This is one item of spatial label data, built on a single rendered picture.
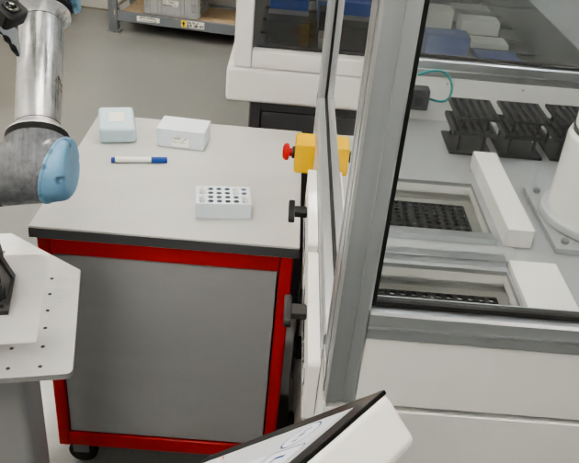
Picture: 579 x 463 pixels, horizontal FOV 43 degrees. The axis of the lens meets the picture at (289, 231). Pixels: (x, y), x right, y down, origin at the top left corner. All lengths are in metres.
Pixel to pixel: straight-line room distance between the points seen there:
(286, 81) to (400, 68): 1.45
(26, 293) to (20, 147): 0.27
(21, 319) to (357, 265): 0.74
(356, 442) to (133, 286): 1.18
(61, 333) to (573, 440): 0.84
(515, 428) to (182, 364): 1.00
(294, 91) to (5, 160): 1.02
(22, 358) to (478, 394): 0.74
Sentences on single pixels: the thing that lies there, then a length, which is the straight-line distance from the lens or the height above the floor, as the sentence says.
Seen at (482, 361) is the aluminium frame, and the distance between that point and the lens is 0.95.
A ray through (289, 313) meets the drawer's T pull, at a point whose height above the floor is 0.91.
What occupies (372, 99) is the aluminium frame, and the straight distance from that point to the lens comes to 0.75.
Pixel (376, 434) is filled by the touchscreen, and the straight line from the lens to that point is 0.60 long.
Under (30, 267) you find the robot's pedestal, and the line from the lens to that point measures 1.54.
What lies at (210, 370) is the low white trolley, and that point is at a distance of 1.84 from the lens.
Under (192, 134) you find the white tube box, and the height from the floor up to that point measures 0.81.
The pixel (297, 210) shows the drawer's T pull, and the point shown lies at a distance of 1.42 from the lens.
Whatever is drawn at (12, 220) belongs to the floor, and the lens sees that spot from 3.21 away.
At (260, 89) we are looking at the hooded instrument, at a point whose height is 0.84.
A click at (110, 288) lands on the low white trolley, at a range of 1.73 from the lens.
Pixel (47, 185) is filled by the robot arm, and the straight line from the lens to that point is 1.39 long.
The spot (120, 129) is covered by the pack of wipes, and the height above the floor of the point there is 0.80.
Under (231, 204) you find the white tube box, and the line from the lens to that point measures 1.66.
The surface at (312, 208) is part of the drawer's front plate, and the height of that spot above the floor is 0.93.
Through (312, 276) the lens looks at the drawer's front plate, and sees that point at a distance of 1.21.
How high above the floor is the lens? 1.61
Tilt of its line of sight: 31 degrees down
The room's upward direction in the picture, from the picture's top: 5 degrees clockwise
